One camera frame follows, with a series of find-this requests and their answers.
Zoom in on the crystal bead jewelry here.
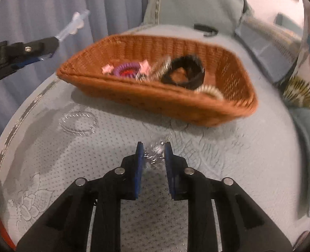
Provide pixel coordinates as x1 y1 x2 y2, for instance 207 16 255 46
145 134 171 164

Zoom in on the clear bead bracelet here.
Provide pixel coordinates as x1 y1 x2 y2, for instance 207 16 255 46
60 110 98 136

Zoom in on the blue curtain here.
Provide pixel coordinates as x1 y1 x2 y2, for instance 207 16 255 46
0 0 149 137

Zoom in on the black hair band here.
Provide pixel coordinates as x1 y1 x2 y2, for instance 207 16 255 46
194 24 218 37

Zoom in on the silver metal hair clip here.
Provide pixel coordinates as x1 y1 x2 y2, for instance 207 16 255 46
150 56 172 80

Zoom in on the cream spiral hair tie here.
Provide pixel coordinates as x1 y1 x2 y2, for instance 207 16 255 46
194 85 224 101

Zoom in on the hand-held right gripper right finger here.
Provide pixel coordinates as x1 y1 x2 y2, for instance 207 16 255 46
164 142 293 252

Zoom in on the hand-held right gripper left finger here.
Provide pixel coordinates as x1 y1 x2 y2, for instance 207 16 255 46
17 142 146 252

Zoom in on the striped blue pillow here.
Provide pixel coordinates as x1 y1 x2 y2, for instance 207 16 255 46
235 14 302 84

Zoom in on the brown wicker basket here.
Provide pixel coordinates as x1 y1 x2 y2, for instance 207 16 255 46
57 34 258 128

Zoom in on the black wrist watch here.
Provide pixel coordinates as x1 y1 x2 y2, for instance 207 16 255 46
160 55 206 90

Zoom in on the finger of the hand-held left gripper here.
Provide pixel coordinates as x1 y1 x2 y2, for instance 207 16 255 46
15 55 53 70
5 37 60 62

